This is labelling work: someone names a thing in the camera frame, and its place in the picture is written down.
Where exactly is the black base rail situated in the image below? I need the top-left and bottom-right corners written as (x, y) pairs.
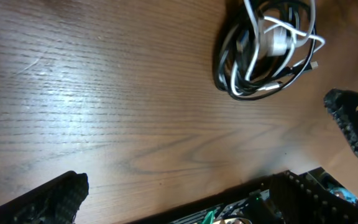
top-left (126, 167), bottom-right (358, 224)

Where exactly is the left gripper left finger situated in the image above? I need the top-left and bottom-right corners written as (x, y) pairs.
top-left (0, 170), bottom-right (89, 224)

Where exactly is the white usb cable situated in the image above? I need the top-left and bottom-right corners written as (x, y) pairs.
top-left (230, 0), bottom-right (326, 96)

